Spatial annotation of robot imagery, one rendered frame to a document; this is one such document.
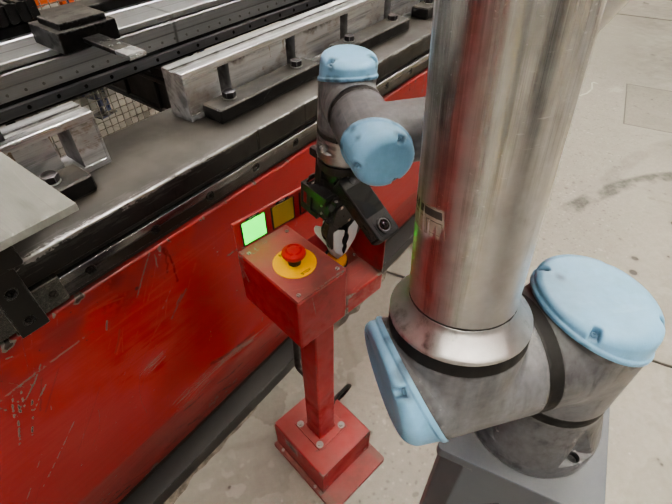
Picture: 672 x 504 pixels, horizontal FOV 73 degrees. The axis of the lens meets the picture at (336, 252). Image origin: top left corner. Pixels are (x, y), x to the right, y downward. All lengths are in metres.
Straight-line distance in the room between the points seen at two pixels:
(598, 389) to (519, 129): 0.28
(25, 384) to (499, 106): 0.78
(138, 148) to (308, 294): 0.42
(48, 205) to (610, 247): 2.04
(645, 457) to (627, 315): 1.22
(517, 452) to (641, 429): 1.14
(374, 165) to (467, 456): 0.35
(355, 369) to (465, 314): 1.22
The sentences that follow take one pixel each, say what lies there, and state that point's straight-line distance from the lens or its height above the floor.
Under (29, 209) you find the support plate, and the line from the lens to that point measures 0.60.
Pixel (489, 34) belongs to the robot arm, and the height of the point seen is 1.23.
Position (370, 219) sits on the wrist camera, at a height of 0.87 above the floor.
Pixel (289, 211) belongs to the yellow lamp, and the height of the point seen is 0.81.
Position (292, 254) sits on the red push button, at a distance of 0.72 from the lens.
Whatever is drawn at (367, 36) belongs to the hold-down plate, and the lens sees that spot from 1.28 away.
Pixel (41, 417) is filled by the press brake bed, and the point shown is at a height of 0.59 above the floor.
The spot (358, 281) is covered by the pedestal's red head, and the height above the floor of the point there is 0.70.
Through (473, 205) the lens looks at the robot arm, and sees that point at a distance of 0.29.
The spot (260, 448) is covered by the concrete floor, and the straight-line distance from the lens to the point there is 1.44.
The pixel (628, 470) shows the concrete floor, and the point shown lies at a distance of 1.62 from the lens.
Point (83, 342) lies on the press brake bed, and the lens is 0.88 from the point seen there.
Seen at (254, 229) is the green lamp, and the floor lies 0.81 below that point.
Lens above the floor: 1.31
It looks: 44 degrees down
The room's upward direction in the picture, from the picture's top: straight up
